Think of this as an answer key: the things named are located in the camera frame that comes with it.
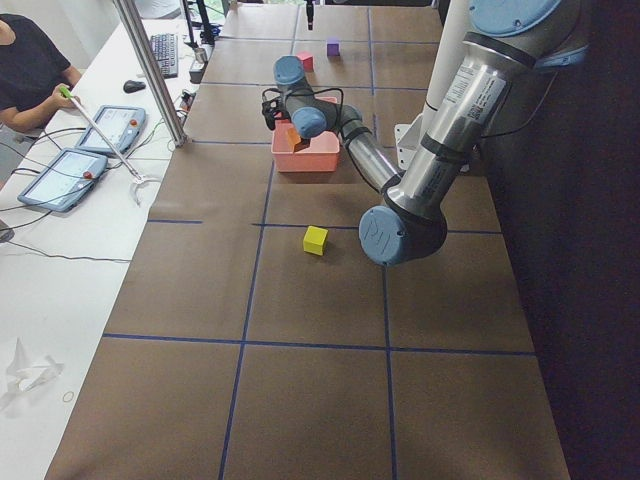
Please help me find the black keyboard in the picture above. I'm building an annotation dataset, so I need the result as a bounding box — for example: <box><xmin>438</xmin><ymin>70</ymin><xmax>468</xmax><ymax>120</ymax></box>
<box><xmin>149</xmin><ymin>33</ymin><xmax>179</xmax><ymax>78</ymax></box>

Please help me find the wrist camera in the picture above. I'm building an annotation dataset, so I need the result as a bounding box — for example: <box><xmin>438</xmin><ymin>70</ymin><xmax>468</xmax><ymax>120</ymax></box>
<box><xmin>261</xmin><ymin>95</ymin><xmax>281</xmax><ymax>131</ymax></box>

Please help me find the red foam block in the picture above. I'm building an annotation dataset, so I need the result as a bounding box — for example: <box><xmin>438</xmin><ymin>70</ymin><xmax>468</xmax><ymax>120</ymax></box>
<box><xmin>296</xmin><ymin>51</ymin><xmax>314</xmax><ymax>72</ymax></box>

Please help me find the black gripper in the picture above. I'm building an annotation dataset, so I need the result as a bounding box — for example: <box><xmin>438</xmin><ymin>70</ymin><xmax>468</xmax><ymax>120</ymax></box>
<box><xmin>305</xmin><ymin>0</ymin><xmax>315</xmax><ymax>31</ymax></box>

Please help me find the small metal cup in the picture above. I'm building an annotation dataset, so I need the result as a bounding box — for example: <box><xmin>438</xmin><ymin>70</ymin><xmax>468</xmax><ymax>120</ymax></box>
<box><xmin>193</xmin><ymin>47</ymin><xmax>208</xmax><ymax>64</ymax></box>

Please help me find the crumpled white paper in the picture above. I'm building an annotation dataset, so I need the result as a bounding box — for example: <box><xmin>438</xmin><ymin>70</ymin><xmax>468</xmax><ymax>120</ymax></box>
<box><xmin>1</xmin><ymin>337</ymin><xmax>65</xmax><ymax>412</ymax></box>

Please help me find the seated person black shirt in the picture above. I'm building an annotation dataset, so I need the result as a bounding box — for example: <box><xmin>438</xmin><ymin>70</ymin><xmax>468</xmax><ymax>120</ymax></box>
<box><xmin>1</xmin><ymin>13</ymin><xmax>81</xmax><ymax>133</ymax></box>

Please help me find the far teach pendant tablet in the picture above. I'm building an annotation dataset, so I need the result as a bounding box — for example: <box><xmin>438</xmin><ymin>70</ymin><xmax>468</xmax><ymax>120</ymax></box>
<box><xmin>75</xmin><ymin>105</ymin><xmax>147</xmax><ymax>156</ymax></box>

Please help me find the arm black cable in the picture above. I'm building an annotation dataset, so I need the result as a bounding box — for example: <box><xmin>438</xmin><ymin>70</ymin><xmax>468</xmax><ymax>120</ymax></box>
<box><xmin>261</xmin><ymin>86</ymin><xmax>381</xmax><ymax>146</ymax></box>

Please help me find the teach pendant tablet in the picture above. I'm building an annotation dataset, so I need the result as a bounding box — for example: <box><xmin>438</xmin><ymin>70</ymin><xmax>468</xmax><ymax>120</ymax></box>
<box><xmin>75</xmin><ymin>105</ymin><xmax>147</xmax><ymax>156</ymax></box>
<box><xmin>17</xmin><ymin>148</ymin><xmax>108</xmax><ymax>213</ymax></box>

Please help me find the near teach pendant tablet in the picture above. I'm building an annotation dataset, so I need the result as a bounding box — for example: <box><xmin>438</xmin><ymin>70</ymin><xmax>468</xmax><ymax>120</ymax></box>
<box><xmin>17</xmin><ymin>148</ymin><xmax>108</xmax><ymax>213</ymax></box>

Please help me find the aluminium frame post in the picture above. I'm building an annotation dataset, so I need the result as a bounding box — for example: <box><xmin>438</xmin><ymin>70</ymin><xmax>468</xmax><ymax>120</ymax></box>
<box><xmin>114</xmin><ymin>0</ymin><xmax>187</xmax><ymax>148</ymax></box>

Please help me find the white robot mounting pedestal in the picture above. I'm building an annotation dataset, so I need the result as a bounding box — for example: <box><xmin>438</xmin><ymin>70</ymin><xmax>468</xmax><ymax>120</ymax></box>
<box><xmin>394</xmin><ymin>0</ymin><xmax>470</xmax><ymax>170</ymax></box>

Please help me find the orange foam block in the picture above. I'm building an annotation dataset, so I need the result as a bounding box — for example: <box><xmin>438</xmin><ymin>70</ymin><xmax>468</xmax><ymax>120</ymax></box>
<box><xmin>285</xmin><ymin>126</ymin><xmax>311</xmax><ymax>153</ymax></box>

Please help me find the black computer mouse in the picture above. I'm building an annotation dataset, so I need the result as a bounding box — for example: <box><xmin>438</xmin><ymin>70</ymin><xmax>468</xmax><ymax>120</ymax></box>
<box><xmin>122</xmin><ymin>80</ymin><xmax>146</xmax><ymax>94</ymax></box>

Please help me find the reacher grabber stick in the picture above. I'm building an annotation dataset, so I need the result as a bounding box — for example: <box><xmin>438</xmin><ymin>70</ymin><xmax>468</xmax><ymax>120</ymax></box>
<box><xmin>58</xmin><ymin>85</ymin><xmax>162</xmax><ymax>205</ymax></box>

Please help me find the yellow foam block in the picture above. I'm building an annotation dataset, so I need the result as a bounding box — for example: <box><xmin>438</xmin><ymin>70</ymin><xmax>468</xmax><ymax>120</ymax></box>
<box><xmin>303</xmin><ymin>225</ymin><xmax>329</xmax><ymax>256</ymax></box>

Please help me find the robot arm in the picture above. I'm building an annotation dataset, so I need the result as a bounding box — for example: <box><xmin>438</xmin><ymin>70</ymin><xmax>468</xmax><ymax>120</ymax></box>
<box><xmin>262</xmin><ymin>1</ymin><xmax>593</xmax><ymax>265</ymax></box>

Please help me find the pink plastic bin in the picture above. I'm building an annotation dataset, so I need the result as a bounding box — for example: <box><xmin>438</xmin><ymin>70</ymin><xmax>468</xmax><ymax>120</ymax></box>
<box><xmin>271</xmin><ymin>105</ymin><xmax>340</xmax><ymax>173</ymax></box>

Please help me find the purple foam block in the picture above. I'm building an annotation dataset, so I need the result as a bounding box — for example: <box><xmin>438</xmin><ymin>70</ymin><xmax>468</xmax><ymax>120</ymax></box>
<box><xmin>326</xmin><ymin>38</ymin><xmax>340</xmax><ymax>57</ymax></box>

